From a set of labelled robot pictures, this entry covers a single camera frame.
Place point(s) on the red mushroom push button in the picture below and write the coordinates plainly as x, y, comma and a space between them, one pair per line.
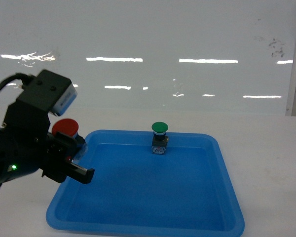
68, 127

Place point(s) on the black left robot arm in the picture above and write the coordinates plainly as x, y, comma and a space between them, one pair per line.
5, 177

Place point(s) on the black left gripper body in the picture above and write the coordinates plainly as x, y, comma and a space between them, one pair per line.
27, 125

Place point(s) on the blue plastic tray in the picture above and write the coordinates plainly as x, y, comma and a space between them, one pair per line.
187, 192

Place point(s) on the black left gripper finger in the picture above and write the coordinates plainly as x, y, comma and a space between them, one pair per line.
59, 170
65, 147

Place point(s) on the white glossy backboard panel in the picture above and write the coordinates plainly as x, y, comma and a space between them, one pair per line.
229, 56

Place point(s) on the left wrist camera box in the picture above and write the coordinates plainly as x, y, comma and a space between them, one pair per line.
49, 92

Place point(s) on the green mushroom push button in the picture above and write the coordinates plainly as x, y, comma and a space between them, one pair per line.
160, 139

